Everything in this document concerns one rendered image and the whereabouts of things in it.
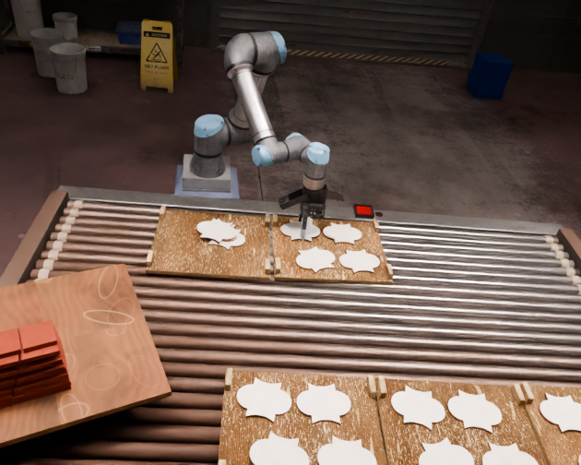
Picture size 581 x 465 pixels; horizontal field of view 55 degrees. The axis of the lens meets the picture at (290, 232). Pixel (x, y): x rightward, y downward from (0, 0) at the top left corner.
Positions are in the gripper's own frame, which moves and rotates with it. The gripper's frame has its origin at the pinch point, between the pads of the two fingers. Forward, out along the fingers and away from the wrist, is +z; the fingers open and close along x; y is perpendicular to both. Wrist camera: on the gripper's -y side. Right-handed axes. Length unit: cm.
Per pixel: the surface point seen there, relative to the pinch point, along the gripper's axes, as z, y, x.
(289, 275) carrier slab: 0.9, -5.4, -24.6
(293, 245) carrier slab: 0.9, -2.9, -8.4
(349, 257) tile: 0.0, 16.5, -14.6
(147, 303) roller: 3, -50, -39
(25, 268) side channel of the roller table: 0, -89, -29
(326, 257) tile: 0.1, 8.4, -15.3
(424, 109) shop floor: 95, 161, 343
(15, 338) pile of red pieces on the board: -25, -72, -79
